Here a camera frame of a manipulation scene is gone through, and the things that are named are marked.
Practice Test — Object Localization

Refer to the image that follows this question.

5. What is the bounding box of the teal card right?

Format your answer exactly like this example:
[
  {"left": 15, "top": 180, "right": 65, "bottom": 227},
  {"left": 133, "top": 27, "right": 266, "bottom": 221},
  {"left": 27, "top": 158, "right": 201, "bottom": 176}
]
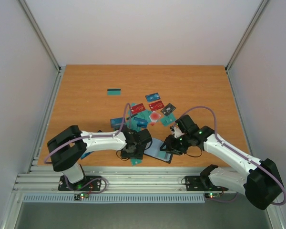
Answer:
[{"left": 160, "top": 113, "right": 176, "bottom": 126}]

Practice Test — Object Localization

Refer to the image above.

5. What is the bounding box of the red vip card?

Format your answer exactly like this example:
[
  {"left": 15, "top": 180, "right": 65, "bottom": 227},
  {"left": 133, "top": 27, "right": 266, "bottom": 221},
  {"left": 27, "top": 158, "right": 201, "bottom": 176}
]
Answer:
[
  {"left": 130, "top": 103, "right": 146, "bottom": 115},
  {"left": 148, "top": 100, "right": 164, "bottom": 111}
]

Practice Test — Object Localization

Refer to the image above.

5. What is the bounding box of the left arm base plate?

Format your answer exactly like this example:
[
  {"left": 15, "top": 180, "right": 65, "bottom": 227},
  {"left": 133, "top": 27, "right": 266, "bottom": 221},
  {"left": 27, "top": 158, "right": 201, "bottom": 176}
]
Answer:
[{"left": 58, "top": 176, "right": 103, "bottom": 191}]

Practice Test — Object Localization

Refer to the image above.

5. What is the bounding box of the black VIP card right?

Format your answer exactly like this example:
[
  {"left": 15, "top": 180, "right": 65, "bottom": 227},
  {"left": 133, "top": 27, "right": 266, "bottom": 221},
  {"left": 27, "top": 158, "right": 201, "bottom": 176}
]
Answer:
[{"left": 161, "top": 103, "right": 176, "bottom": 116}]

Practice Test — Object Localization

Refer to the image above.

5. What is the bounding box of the right circuit board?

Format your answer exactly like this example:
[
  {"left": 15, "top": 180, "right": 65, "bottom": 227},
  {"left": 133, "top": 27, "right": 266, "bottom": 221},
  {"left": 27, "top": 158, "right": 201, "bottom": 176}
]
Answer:
[{"left": 204, "top": 192, "right": 223, "bottom": 199}]

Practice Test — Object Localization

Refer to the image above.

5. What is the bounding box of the white red pattern card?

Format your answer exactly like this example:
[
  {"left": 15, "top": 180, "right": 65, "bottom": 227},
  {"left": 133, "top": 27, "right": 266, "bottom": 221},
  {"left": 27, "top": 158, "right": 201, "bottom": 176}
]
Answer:
[{"left": 149, "top": 111, "right": 161, "bottom": 125}]

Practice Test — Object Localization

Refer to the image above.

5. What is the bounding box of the red VIP card upper right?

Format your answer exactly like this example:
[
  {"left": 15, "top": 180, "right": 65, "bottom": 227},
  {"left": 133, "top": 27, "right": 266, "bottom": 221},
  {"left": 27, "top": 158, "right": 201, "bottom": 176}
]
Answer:
[{"left": 148, "top": 100, "right": 164, "bottom": 111}]

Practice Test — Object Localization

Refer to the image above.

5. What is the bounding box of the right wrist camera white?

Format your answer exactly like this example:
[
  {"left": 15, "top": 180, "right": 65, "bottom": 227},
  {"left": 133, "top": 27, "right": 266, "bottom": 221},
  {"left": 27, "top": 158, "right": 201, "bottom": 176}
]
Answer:
[{"left": 170, "top": 126, "right": 184, "bottom": 138}]

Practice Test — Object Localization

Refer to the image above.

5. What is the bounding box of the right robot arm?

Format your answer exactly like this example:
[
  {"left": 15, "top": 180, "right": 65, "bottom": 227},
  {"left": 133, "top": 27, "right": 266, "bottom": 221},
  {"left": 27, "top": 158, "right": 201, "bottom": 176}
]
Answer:
[{"left": 160, "top": 114, "right": 286, "bottom": 210}]

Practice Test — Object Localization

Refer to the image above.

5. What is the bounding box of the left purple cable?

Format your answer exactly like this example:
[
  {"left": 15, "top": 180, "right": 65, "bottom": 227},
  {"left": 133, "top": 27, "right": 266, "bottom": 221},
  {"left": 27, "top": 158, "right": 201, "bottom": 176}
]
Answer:
[{"left": 44, "top": 103, "right": 132, "bottom": 192}]

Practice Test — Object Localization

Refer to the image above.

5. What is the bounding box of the left circuit board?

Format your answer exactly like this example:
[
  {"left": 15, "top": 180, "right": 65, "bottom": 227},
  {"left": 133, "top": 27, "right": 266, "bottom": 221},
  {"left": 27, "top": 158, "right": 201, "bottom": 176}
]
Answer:
[{"left": 74, "top": 193, "right": 90, "bottom": 201}]

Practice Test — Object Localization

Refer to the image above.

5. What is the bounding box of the black leather card holder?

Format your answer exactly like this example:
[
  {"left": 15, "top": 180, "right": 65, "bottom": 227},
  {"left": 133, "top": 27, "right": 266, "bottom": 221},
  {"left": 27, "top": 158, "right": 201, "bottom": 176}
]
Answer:
[{"left": 143, "top": 138, "right": 173, "bottom": 164}]

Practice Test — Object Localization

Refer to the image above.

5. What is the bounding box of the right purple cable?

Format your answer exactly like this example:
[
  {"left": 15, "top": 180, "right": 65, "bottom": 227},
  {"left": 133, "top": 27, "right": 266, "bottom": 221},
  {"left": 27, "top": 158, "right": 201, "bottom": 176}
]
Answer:
[{"left": 171, "top": 105, "right": 286, "bottom": 206}]

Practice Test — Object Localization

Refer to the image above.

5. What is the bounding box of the circuit board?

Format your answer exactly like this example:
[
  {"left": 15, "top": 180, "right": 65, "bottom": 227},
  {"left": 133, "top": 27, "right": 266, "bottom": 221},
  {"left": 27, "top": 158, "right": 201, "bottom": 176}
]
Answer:
[
  {"left": 74, "top": 193, "right": 90, "bottom": 201},
  {"left": 204, "top": 192, "right": 223, "bottom": 199}
]

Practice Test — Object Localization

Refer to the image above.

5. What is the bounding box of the grey slotted cable duct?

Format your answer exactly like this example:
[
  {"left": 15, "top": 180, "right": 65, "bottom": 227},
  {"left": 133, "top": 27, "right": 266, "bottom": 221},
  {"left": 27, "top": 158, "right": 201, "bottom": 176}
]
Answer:
[{"left": 23, "top": 193, "right": 205, "bottom": 204}]

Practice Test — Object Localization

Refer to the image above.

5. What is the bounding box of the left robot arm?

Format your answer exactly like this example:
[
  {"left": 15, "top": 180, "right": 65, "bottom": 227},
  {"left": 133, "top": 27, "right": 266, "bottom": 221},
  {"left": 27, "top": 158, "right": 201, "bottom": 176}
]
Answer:
[{"left": 44, "top": 125, "right": 153, "bottom": 190}]

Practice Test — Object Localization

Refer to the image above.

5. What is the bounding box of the blue card striped left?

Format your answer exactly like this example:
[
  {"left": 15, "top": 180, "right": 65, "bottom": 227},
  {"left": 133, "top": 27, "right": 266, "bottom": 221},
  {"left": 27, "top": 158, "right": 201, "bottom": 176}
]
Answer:
[{"left": 110, "top": 117, "right": 125, "bottom": 128}]

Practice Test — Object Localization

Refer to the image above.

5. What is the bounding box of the blue card top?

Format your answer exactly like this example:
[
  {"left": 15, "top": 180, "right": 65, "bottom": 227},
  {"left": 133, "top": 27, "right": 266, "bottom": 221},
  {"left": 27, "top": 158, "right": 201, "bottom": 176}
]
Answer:
[{"left": 145, "top": 93, "right": 161, "bottom": 103}]

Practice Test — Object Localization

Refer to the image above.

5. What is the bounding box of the aluminium rail frame front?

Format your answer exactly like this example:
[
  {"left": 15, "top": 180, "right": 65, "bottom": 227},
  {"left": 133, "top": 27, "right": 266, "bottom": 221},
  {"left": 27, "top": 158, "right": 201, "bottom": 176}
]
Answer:
[{"left": 12, "top": 166, "right": 204, "bottom": 194}]

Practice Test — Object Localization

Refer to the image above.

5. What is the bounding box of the red VIP card upper left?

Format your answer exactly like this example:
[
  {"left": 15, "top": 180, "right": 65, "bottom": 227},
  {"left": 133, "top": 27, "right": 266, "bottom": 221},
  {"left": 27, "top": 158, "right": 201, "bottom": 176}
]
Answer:
[{"left": 130, "top": 103, "right": 146, "bottom": 115}]

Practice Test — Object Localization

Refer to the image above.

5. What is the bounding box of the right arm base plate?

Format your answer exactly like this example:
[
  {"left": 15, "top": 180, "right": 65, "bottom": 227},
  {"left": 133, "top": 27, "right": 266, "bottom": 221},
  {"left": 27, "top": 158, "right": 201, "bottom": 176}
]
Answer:
[{"left": 184, "top": 176, "right": 228, "bottom": 192}]

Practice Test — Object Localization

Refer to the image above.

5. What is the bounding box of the teal VIP card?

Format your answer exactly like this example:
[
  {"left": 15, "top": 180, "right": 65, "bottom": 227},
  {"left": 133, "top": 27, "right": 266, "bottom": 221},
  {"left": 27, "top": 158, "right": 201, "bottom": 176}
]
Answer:
[{"left": 130, "top": 159, "right": 142, "bottom": 166}]

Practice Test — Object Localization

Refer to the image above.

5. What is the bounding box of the purple cable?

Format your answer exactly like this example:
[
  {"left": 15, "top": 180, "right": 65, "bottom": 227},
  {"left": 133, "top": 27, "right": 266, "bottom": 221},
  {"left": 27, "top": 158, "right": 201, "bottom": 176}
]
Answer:
[
  {"left": 44, "top": 103, "right": 132, "bottom": 192},
  {"left": 171, "top": 105, "right": 286, "bottom": 206}
]

